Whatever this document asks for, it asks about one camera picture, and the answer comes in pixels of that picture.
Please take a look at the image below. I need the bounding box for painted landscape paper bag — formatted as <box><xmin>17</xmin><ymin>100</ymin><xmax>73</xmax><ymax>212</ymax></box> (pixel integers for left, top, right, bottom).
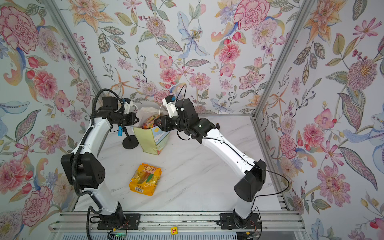
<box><xmin>132</xmin><ymin>107</ymin><xmax>170</xmax><ymax>156</ymax></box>

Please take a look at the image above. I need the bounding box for yellow gummy candy bag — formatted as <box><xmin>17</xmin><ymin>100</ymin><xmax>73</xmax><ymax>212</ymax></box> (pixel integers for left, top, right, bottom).
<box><xmin>129</xmin><ymin>163</ymin><xmax>162</xmax><ymax>196</ymax></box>

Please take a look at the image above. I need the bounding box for orange Fox's candy bag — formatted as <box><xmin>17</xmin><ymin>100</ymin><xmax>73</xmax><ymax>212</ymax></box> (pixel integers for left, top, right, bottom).
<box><xmin>141</xmin><ymin>114</ymin><xmax>160</xmax><ymax>130</ymax></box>

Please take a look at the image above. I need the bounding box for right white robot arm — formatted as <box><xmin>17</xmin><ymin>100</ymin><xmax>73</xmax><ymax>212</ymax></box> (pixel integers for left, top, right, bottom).
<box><xmin>156</xmin><ymin>96</ymin><xmax>267</xmax><ymax>229</ymax></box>

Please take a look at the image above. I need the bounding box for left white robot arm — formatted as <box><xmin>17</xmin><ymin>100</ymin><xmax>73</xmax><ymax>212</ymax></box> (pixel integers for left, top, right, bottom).
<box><xmin>61</xmin><ymin>97</ymin><xmax>139</xmax><ymax>227</ymax></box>

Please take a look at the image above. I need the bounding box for yellow marker cube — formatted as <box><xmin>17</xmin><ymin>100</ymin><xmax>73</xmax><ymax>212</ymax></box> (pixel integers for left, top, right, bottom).
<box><xmin>171</xmin><ymin>227</ymin><xmax>178</xmax><ymax>236</ymax></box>

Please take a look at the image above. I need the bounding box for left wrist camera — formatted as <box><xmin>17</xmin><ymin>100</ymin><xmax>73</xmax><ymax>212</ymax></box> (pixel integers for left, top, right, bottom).
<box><xmin>123</xmin><ymin>98</ymin><xmax>133</xmax><ymax>115</ymax></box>

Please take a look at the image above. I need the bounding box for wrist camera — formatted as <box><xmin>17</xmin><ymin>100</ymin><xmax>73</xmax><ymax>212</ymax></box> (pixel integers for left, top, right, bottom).
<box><xmin>162</xmin><ymin>95</ymin><xmax>178</xmax><ymax>118</ymax></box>
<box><xmin>123</xmin><ymin>98</ymin><xmax>133</xmax><ymax>115</ymax></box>

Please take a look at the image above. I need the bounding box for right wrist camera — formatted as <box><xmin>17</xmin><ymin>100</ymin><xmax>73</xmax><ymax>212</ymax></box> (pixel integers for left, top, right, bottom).
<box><xmin>162</xmin><ymin>95</ymin><xmax>178</xmax><ymax>118</ymax></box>

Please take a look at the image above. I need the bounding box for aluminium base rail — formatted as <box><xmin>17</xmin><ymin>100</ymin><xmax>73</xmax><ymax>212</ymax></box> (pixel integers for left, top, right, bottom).
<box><xmin>48</xmin><ymin>211</ymin><xmax>306</xmax><ymax>234</ymax></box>

